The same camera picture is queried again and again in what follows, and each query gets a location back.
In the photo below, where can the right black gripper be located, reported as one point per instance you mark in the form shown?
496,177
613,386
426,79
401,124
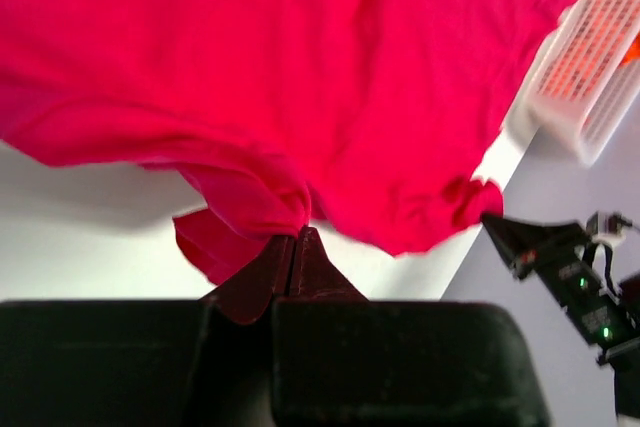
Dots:
575,264

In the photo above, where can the orange t-shirt in basket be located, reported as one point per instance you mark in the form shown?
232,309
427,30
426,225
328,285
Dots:
633,52

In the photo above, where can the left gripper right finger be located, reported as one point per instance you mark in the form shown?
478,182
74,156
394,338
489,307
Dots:
340,359

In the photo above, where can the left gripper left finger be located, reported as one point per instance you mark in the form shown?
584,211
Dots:
152,362

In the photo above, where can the crimson red t-shirt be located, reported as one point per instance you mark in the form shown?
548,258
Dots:
372,115

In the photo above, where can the white plastic perforated basket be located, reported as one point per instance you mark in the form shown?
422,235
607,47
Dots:
580,92

